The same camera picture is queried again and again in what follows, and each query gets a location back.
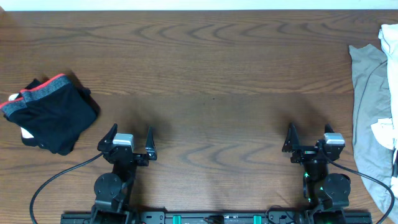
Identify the white t-shirt black print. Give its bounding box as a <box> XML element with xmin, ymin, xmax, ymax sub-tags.
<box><xmin>370</xmin><ymin>23</ymin><xmax>398</xmax><ymax>151</ymax></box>

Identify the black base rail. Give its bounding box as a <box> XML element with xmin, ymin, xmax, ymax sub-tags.
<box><xmin>60</xmin><ymin>209</ymin><xmax>372</xmax><ymax>224</ymax></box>

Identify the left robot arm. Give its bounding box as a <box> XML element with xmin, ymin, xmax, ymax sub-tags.
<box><xmin>90</xmin><ymin>124</ymin><xmax>157</xmax><ymax>223</ymax></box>

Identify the left black cable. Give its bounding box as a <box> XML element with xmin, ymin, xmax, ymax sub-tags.
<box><xmin>29</xmin><ymin>151</ymin><xmax>105</xmax><ymax>224</ymax></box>

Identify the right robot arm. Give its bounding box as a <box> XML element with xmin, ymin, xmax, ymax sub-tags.
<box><xmin>282</xmin><ymin>123</ymin><xmax>351</xmax><ymax>223</ymax></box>

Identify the right black cable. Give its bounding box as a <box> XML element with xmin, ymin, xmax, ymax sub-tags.
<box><xmin>323</xmin><ymin>152</ymin><xmax>396</xmax><ymax>224</ymax></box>

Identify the black cable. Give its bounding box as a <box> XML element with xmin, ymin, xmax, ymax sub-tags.
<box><xmin>29</xmin><ymin>151</ymin><xmax>105</xmax><ymax>224</ymax></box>
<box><xmin>323</xmin><ymin>152</ymin><xmax>396</xmax><ymax>224</ymax></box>

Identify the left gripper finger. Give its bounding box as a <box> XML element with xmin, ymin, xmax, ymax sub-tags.
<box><xmin>146</xmin><ymin>126</ymin><xmax>157</xmax><ymax>161</ymax></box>
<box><xmin>102</xmin><ymin>123</ymin><xmax>118</xmax><ymax>143</ymax></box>

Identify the grey-beige shirt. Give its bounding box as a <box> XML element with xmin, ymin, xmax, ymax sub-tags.
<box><xmin>348</xmin><ymin>44</ymin><xmax>398</xmax><ymax>223</ymax></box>

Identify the black folded shorts red waistband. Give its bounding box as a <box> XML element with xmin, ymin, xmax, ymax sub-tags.
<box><xmin>1</xmin><ymin>73</ymin><xmax>100</xmax><ymax>156</ymax></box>

